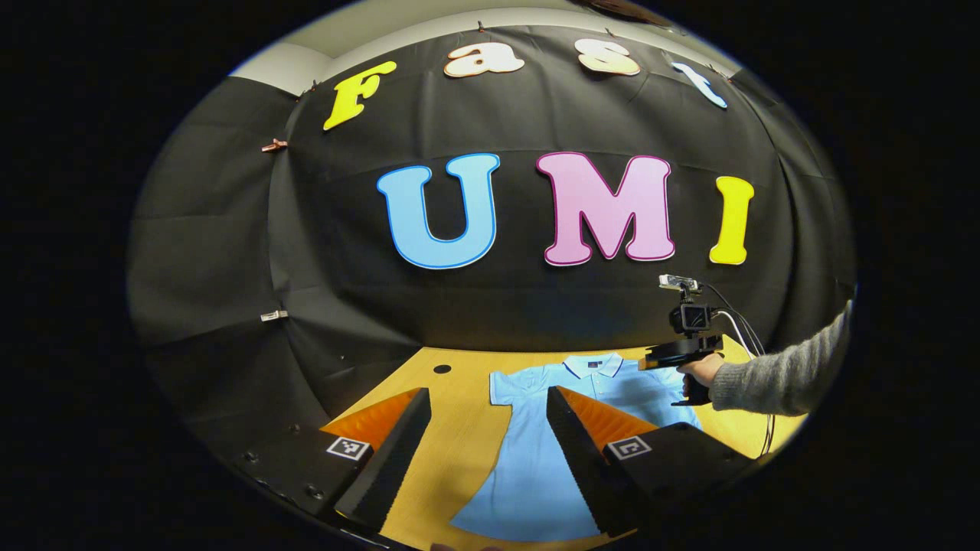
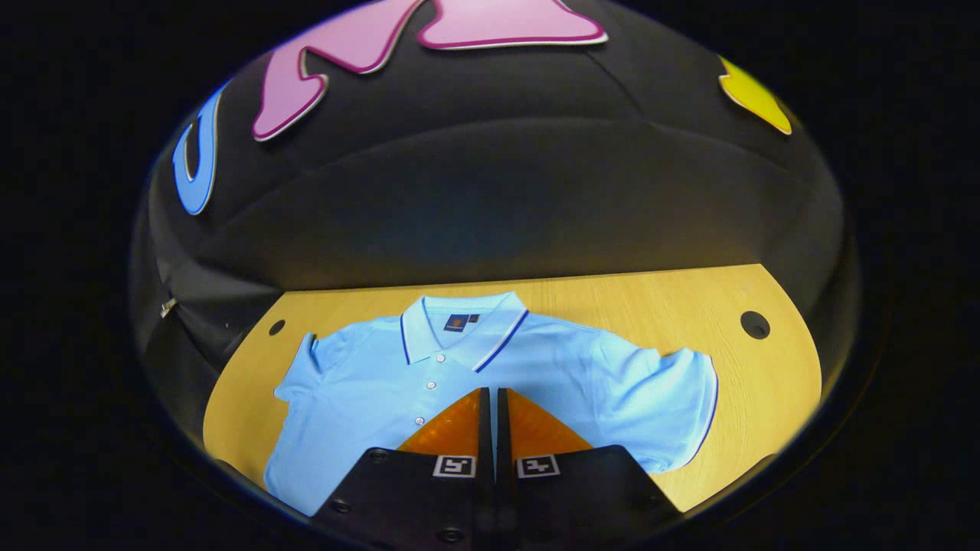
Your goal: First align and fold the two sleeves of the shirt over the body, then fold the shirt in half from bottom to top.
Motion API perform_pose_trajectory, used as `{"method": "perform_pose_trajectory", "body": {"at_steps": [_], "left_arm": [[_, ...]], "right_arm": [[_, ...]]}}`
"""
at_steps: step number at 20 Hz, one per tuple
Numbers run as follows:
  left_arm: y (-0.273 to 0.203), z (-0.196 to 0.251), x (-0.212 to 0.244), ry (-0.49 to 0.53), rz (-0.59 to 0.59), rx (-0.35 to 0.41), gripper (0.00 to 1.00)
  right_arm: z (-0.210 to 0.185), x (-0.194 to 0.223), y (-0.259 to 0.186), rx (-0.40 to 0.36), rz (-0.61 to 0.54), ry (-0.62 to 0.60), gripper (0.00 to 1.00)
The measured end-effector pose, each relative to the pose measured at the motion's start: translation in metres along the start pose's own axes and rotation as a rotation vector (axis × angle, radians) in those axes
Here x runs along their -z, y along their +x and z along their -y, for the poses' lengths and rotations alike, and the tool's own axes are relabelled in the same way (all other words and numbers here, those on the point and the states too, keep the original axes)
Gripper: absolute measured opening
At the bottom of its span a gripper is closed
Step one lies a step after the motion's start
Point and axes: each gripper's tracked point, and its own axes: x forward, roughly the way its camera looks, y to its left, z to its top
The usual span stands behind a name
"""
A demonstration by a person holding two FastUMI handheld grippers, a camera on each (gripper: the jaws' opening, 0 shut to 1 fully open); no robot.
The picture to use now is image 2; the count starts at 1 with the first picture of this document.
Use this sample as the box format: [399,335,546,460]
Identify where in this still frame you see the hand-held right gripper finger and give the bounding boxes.
[310,386,495,551]
[496,386,682,551]

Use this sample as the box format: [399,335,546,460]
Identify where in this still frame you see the light blue polo T-shirt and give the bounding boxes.
[264,291,720,517]

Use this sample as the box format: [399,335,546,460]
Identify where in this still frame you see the black backdrop cloth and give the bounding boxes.
[129,0,862,460]

